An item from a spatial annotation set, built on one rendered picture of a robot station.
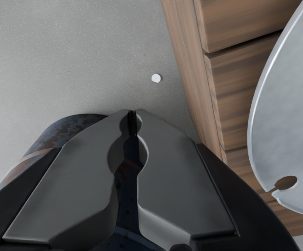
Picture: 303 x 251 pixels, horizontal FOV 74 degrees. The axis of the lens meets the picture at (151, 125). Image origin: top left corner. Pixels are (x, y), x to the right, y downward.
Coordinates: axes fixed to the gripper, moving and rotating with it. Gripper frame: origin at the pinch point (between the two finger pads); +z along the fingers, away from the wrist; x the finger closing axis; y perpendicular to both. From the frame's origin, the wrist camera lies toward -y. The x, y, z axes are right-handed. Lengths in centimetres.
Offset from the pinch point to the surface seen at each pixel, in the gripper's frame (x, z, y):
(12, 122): -37, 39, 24
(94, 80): -11.9, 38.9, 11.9
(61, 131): -19.8, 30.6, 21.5
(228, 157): 8.7, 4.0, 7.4
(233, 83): 7.6, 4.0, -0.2
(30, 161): -22.6, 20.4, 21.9
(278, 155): 12.0, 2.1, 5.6
